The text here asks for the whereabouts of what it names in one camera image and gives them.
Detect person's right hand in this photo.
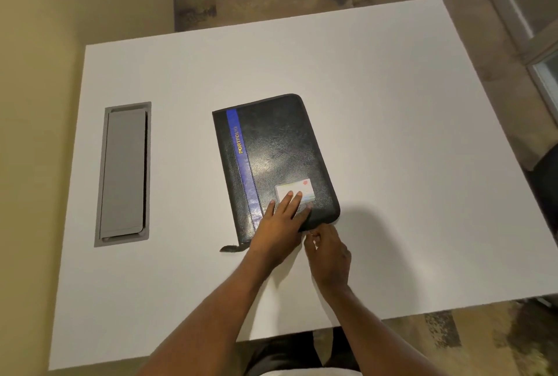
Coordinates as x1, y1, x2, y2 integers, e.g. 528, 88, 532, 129
303, 224, 352, 292

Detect person's left hand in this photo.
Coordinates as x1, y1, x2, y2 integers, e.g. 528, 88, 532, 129
248, 191, 313, 267

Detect black zip portfolio folder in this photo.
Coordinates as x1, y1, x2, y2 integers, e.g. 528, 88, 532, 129
212, 93, 341, 253

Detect person's left forearm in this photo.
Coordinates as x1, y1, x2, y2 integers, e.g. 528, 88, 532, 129
137, 253, 284, 376

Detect person's right forearm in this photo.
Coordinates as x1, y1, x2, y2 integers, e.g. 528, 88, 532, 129
322, 282, 445, 376

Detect person's black trousers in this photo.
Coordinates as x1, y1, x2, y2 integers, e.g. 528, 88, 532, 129
242, 327, 363, 376

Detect black office chair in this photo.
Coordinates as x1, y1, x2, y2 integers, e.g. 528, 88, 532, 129
527, 144, 558, 237

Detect white framed glass door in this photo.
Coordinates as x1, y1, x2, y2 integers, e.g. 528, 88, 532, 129
468, 0, 558, 124

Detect grey desk cable hatch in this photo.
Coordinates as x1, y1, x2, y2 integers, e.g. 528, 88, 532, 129
94, 101, 152, 248

